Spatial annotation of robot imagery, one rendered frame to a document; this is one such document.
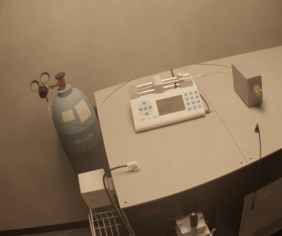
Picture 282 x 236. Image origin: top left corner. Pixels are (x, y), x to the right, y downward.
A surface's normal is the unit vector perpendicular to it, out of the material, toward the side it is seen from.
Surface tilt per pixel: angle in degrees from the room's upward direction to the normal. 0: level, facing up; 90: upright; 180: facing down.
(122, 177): 0
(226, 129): 0
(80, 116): 78
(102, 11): 90
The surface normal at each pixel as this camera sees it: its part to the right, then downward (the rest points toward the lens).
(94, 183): -0.20, -0.81
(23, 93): 0.21, 0.51
